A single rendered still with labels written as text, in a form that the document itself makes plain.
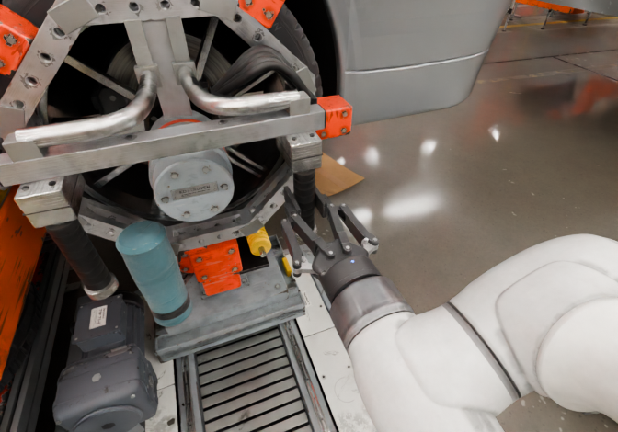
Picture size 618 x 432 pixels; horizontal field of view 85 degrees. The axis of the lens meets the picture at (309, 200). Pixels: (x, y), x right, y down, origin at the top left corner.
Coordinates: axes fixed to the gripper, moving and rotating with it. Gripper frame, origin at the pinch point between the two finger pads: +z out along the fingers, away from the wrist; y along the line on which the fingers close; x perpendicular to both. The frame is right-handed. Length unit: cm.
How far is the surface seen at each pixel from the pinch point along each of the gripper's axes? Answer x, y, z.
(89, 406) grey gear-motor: -43, -49, 1
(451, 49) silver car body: 10, 56, 36
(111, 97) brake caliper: 6, -31, 43
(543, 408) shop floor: -83, 69, -30
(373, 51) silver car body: 11.5, 31.7, 35.8
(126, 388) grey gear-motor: -43, -42, 2
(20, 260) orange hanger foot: -25, -60, 31
